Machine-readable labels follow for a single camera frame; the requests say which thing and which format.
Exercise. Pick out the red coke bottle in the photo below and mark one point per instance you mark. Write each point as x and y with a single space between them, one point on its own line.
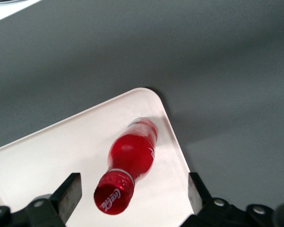
130 160

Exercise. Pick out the cream plastic tray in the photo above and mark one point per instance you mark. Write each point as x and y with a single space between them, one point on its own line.
61 153

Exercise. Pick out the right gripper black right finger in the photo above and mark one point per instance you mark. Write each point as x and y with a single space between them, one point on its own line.
196 194

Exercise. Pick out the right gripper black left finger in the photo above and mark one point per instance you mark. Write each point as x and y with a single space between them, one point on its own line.
69 196

